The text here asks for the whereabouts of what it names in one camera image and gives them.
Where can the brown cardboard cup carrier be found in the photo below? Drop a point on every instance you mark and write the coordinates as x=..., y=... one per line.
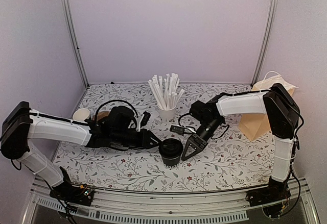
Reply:
x=101, y=115

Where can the aluminium front rail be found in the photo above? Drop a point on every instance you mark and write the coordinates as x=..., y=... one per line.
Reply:
x=117, y=206

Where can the paper-wrapped straws bundle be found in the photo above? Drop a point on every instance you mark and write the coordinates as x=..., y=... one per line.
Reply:
x=164, y=89

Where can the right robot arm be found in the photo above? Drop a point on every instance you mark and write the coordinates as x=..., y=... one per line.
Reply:
x=283, y=115

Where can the left aluminium corner post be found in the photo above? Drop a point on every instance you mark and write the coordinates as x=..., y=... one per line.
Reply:
x=74, y=41

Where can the black and white coffee cup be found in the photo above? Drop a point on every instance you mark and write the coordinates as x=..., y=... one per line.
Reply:
x=170, y=161

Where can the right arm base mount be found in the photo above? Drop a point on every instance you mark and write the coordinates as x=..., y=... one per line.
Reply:
x=275, y=191

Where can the white paper straw cup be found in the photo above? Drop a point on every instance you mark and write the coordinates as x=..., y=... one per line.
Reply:
x=166, y=114

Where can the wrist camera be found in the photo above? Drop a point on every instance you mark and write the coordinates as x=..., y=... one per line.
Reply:
x=142, y=120
x=181, y=130

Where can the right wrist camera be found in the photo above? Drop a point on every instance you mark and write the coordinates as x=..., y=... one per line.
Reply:
x=181, y=130

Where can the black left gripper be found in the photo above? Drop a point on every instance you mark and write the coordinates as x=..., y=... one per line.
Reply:
x=145, y=140

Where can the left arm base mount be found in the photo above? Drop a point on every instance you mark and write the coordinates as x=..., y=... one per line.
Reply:
x=66, y=191

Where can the brown paper bag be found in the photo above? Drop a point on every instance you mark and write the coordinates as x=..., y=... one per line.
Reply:
x=255, y=125

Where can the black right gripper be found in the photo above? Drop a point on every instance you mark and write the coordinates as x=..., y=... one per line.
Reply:
x=191, y=142

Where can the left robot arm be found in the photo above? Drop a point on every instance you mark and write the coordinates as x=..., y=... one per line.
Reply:
x=120, y=129

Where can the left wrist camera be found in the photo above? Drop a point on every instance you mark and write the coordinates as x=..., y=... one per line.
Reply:
x=142, y=120

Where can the aluminium corner post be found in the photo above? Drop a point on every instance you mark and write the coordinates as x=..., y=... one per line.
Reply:
x=74, y=41
x=265, y=42

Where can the right aluminium corner post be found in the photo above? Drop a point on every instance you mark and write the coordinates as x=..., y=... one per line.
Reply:
x=265, y=42

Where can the black plastic cup lid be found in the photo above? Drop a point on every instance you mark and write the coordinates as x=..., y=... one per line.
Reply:
x=170, y=148

